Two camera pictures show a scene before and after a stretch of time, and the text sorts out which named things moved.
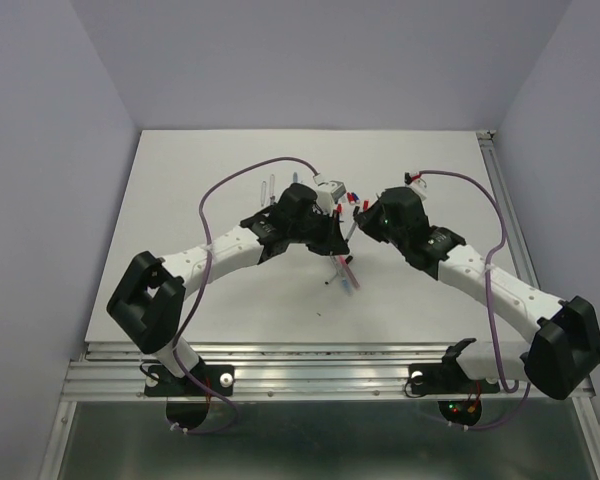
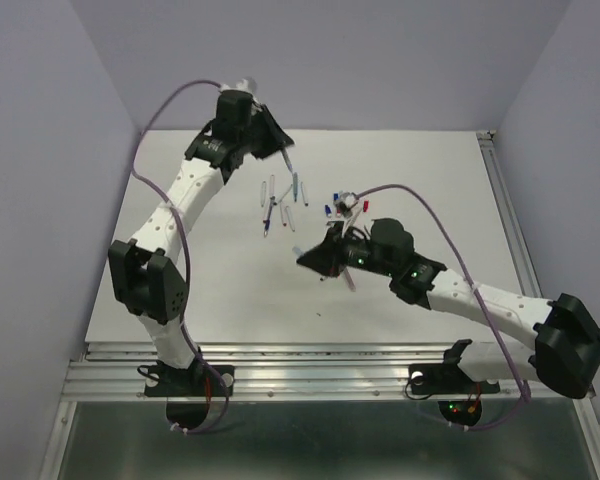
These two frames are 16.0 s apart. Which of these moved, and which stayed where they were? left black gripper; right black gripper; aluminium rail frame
Moved: left black gripper; right black gripper
Stayed: aluminium rail frame
